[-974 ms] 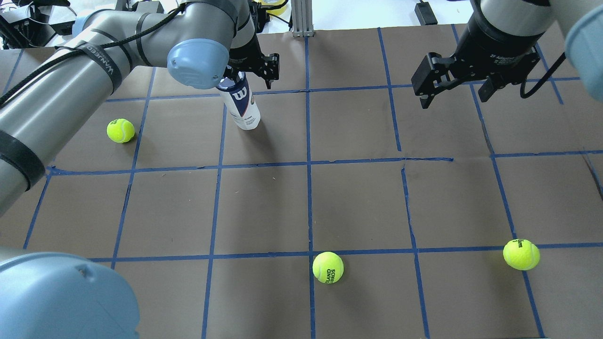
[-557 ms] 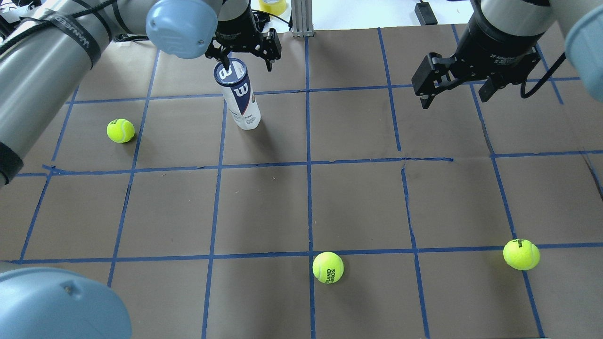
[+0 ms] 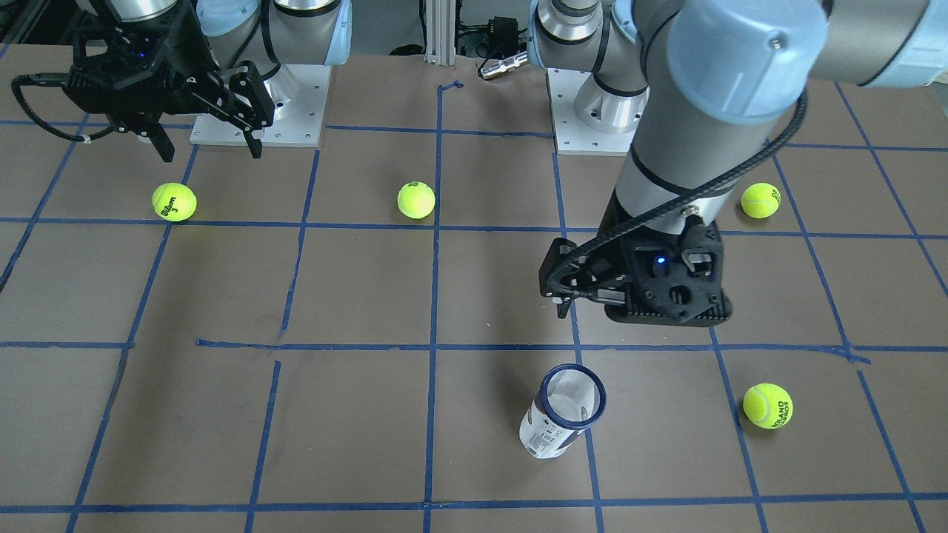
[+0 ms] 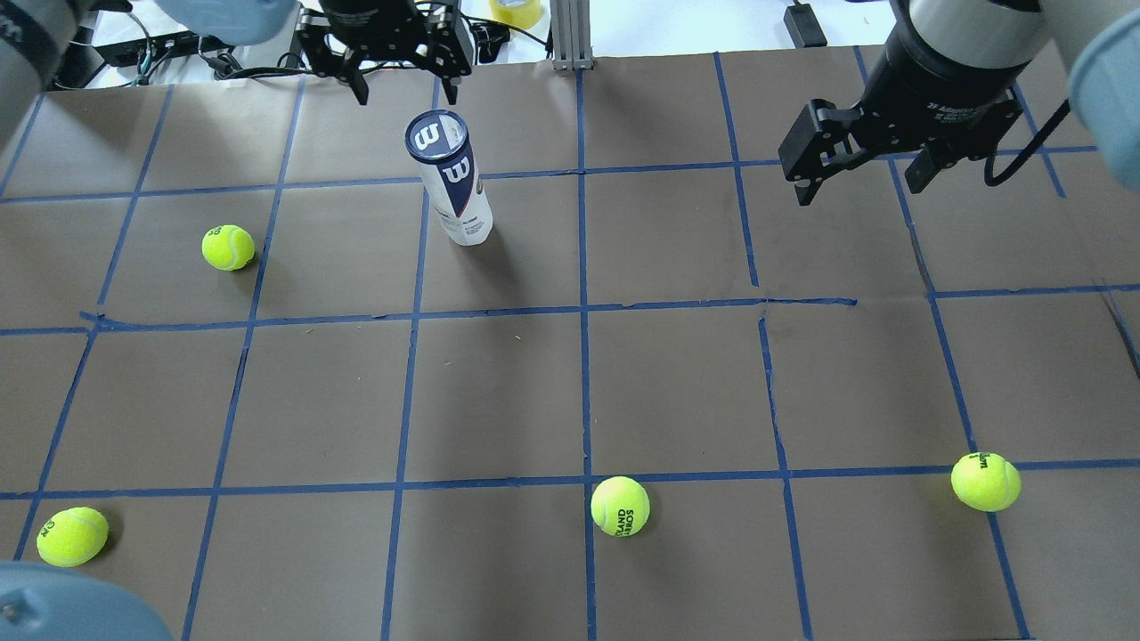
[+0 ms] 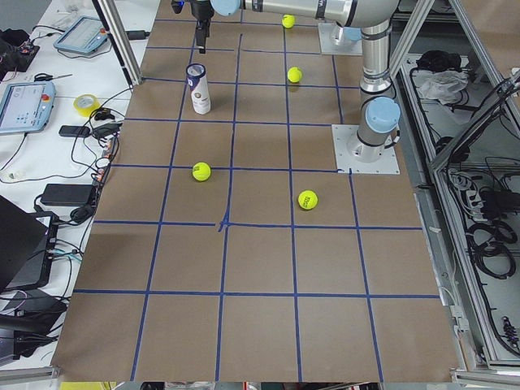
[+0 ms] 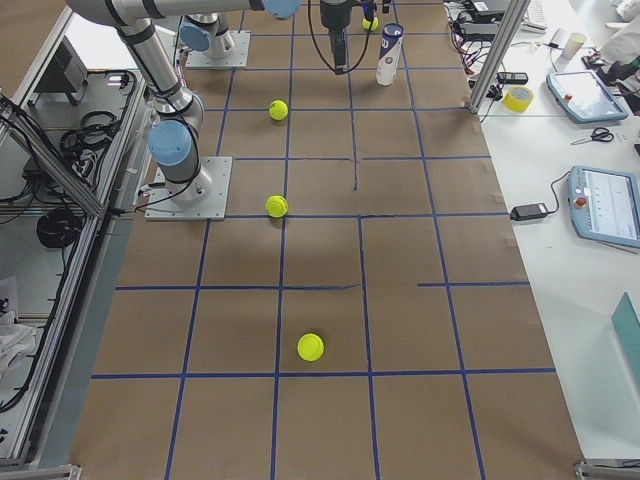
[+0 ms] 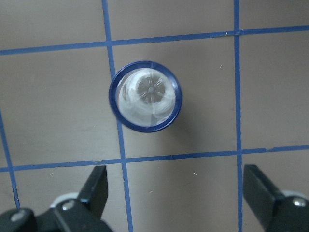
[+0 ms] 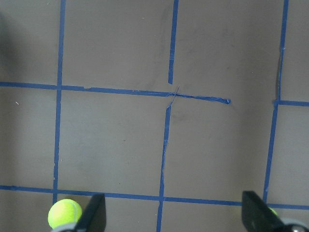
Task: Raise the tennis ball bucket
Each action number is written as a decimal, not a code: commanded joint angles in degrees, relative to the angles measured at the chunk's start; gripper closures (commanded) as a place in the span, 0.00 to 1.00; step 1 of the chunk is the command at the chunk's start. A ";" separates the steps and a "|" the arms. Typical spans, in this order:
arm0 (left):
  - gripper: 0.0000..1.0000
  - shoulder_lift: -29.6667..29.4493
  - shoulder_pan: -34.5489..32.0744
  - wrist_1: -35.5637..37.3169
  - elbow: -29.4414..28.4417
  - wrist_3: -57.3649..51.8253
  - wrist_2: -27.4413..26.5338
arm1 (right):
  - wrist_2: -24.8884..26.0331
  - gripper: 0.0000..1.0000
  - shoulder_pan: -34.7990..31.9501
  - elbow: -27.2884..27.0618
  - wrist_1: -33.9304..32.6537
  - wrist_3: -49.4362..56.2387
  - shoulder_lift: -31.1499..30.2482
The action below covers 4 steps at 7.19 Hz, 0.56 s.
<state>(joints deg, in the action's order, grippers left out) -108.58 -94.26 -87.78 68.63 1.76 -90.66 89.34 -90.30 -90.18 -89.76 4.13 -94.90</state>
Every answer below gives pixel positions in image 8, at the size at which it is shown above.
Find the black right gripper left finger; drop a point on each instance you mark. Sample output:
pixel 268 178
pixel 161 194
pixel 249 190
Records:
pixel 93 219

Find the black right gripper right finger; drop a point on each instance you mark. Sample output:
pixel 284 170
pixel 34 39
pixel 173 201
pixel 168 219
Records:
pixel 256 216

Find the yellow tennis ball near base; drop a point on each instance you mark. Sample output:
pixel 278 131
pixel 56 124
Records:
pixel 274 212

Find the tennis ball with black print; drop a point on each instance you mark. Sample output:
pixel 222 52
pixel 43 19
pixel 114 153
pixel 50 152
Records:
pixel 64 212

